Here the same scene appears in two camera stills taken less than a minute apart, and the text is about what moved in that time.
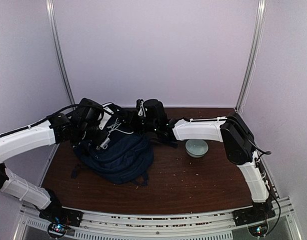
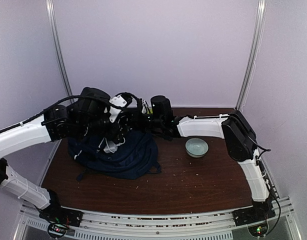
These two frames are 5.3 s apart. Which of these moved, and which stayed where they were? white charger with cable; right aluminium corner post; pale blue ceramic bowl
Moved: white charger with cable
Stayed: pale blue ceramic bowl; right aluminium corner post
